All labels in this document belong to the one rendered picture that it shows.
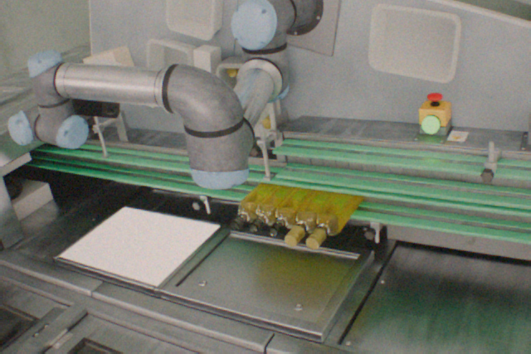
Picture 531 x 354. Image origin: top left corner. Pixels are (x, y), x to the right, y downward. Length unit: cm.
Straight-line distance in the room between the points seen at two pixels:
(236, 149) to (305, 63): 61
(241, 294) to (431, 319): 47
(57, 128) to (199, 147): 37
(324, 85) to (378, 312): 65
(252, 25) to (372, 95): 41
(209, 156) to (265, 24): 43
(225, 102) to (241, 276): 61
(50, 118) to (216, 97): 42
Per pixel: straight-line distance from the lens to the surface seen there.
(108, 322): 155
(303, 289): 143
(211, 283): 151
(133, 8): 194
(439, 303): 142
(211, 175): 109
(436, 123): 145
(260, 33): 138
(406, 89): 155
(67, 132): 128
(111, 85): 114
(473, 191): 143
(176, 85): 105
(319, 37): 158
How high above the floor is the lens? 215
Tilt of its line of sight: 50 degrees down
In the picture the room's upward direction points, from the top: 131 degrees counter-clockwise
